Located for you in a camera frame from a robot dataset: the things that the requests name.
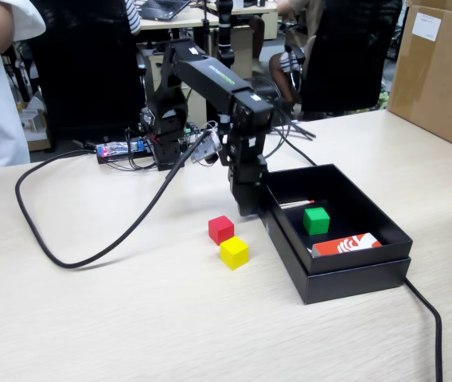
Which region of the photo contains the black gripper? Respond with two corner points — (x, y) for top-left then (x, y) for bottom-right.
(220, 131), (269, 218)

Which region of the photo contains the red wooden cube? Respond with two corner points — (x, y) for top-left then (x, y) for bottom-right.
(208, 215), (235, 246)

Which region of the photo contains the yellow wooden cube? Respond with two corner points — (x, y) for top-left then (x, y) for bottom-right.
(219, 236), (250, 271)

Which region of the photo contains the green wooden cube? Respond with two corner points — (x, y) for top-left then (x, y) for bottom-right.
(302, 207), (331, 236)

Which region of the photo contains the black cardboard box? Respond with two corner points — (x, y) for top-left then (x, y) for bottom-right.
(263, 162), (414, 275)

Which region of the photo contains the small white wooden box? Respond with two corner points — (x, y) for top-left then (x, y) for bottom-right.
(17, 107), (50, 152)

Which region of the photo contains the wooden matchstick with red head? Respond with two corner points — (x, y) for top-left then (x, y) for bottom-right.
(279, 199), (316, 210)

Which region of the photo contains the orange and white matchbox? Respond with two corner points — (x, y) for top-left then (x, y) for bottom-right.
(307, 232), (382, 259)

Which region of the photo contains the seated person in shorts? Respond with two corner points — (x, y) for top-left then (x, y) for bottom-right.
(268, 0), (321, 105)

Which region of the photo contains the controller board with red light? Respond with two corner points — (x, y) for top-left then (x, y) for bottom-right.
(95, 139), (150, 165)

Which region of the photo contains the beige drawer cabinet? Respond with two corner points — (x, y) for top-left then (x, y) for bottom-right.
(141, 45), (211, 124)

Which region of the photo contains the black vertical pole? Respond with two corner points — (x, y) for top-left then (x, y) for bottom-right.
(214, 0), (236, 71)

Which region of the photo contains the black office chair with armrest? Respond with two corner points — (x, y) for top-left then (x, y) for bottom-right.
(285, 0), (404, 120)

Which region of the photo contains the beige office desk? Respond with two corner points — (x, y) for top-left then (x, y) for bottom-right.
(138, 0), (279, 41)

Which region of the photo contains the wide black office chair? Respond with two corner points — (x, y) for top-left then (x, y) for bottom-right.
(29, 0), (147, 154)

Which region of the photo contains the open black laptop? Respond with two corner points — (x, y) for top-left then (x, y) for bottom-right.
(137, 0), (192, 21)

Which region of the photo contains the person in striped shirt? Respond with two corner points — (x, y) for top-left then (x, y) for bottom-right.
(123, 0), (142, 37)

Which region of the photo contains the brown cardboard carton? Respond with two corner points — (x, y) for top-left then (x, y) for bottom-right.
(386, 0), (452, 158)

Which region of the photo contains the small camera circuit board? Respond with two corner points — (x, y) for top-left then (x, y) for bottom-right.
(189, 129), (223, 166)

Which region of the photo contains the thin black wire bundle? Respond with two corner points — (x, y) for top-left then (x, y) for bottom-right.
(245, 75), (317, 160)

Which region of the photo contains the thick black camera cable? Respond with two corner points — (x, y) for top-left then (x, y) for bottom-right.
(14, 133), (211, 268)

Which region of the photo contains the thick black table cable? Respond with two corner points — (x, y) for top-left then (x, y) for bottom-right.
(273, 127), (444, 382)

